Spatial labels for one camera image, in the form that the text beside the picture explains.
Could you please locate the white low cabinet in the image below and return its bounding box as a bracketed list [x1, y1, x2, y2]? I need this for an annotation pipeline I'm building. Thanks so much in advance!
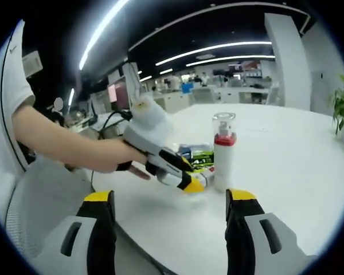
[154, 93, 196, 112]

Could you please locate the person's left hand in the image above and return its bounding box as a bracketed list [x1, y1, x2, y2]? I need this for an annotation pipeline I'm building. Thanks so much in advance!
[103, 137, 151, 181]

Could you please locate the white square pillar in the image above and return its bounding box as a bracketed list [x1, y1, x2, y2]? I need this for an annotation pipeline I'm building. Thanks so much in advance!
[264, 13, 312, 111]

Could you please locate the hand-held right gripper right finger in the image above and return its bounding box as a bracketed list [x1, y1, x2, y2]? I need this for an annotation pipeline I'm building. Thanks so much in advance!
[225, 188, 318, 275]

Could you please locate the ceiling air conditioner unit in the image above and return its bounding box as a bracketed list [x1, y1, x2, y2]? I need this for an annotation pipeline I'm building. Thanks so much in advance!
[22, 50, 44, 77]

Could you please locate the green black skincare packet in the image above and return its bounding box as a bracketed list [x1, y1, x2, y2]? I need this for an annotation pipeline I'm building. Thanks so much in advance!
[189, 151, 216, 170]

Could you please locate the computer monitor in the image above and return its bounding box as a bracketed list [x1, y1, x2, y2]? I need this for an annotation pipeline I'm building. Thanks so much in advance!
[107, 80, 131, 111]

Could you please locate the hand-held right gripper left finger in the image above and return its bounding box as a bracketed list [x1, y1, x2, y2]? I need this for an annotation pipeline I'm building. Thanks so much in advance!
[40, 190, 117, 275]

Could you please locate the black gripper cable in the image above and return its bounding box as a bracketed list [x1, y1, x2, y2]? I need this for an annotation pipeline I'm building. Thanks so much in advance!
[91, 110, 133, 141]

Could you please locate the blue white skincare packet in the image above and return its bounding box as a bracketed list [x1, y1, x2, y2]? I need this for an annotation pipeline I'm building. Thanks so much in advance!
[178, 143, 213, 157]

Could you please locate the red collar skincare pump bottle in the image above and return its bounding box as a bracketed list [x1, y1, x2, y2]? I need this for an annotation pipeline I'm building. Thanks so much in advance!
[212, 112, 237, 193]

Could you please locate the grey mesh chair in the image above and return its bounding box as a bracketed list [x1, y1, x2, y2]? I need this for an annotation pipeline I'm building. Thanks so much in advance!
[5, 159, 96, 258]

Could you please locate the straight ceiling light strip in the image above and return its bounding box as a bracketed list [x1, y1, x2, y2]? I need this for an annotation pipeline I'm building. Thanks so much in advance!
[79, 0, 130, 71]

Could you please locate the long curved ceiling light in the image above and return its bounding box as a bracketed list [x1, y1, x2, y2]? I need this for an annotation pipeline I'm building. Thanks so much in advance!
[155, 41, 273, 66]

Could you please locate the thin black cable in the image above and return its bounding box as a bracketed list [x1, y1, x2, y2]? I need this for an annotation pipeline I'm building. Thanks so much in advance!
[0, 37, 28, 172]

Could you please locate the person's white shirt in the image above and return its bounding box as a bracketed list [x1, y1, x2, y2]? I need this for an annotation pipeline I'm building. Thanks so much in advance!
[0, 19, 37, 172]

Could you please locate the short curved ceiling light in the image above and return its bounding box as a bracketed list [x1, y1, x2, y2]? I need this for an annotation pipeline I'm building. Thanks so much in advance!
[186, 54, 276, 67]

